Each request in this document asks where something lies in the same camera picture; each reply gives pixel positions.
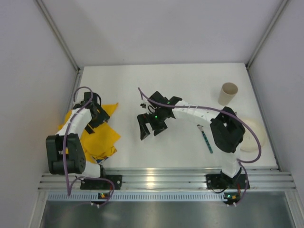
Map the yellow cartoon placemat cloth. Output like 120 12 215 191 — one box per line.
57 108 120 164

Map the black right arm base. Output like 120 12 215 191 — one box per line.
206 173 250 190

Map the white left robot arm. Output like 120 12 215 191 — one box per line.
46 92 110 178

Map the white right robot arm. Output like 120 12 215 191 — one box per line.
137 91 245 185

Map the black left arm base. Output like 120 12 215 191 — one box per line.
80 174 123 190

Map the beige paper cup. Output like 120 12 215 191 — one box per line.
218 82 238 106

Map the white bowl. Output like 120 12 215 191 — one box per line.
239 118 267 153

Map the green handled fork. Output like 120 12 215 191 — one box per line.
197 124 213 154

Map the aluminium rail frame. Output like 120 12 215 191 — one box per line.
38 167 296 190

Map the perforated metal cable tray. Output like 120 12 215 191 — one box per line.
47 191 240 202

